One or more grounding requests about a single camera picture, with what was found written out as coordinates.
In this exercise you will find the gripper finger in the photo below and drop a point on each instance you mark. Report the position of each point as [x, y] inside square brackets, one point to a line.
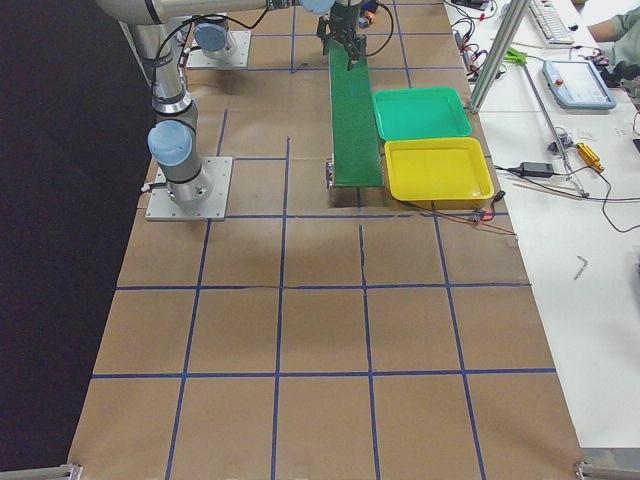
[324, 46]
[353, 61]

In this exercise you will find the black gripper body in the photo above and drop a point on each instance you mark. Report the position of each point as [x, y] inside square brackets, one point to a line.
[344, 22]

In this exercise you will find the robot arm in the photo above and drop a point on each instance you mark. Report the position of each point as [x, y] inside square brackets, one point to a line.
[172, 140]
[222, 19]

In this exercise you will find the green plastic tray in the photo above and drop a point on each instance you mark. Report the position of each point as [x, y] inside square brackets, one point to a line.
[420, 113]

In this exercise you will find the green conveyor belt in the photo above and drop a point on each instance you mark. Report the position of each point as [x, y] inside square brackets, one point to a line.
[355, 160]

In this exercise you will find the yellow plastic tray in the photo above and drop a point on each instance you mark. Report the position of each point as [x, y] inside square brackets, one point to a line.
[438, 169]

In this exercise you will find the green plastic grabber tool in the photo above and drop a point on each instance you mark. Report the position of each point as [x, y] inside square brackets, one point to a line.
[515, 56]

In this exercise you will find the white keyboard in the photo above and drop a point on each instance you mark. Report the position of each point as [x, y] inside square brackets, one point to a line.
[554, 32]

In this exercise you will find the black power adapter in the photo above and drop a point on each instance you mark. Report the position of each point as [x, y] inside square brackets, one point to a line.
[537, 169]

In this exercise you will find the teach pendant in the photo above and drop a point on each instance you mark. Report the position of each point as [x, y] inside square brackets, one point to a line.
[577, 85]

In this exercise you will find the gold resistor block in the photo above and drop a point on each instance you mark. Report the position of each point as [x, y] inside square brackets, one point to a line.
[590, 158]

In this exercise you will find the metal allen key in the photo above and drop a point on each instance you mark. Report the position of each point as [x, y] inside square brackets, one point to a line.
[584, 263]

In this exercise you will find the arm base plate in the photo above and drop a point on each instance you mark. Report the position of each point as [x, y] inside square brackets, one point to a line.
[204, 198]
[215, 49]

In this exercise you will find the aluminium frame post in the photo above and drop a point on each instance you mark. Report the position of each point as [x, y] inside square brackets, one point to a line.
[502, 41]

